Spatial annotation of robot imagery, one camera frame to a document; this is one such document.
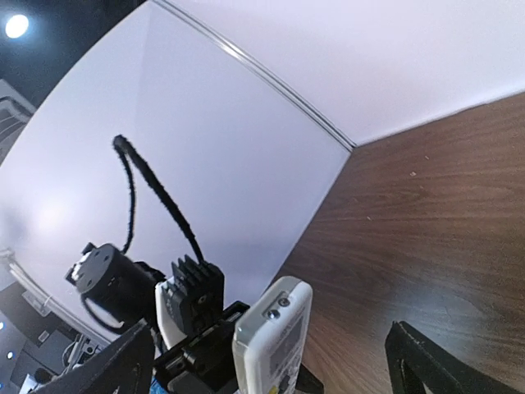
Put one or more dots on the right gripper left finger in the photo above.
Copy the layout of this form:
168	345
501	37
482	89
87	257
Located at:
125	366

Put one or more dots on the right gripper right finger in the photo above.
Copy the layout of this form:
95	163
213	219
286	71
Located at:
418	365

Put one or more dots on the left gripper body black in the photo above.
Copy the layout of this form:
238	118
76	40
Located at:
204	363

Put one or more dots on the white remote control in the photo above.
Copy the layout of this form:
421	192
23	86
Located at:
269	339

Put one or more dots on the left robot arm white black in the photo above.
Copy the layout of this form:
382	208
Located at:
107	279

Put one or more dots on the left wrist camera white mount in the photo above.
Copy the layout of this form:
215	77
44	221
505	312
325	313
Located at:
190	301

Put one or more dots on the left aluminium frame post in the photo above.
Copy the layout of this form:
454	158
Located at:
262	72

